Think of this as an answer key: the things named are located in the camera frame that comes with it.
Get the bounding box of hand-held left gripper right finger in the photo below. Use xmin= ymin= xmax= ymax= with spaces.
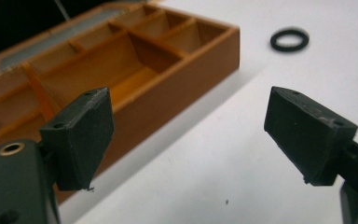
xmin=263 ymin=86 xmax=358 ymax=224

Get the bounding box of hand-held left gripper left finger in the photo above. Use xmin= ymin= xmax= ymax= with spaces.
xmin=0 ymin=86 xmax=116 ymax=224

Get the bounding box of black rubber ring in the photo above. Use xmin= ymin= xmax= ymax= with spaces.
xmin=269 ymin=27 xmax=310 ymax=53

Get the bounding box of brown wooden compartment box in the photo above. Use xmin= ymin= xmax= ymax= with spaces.
xmin=0 ymin=1 xmax=241 ymax=204

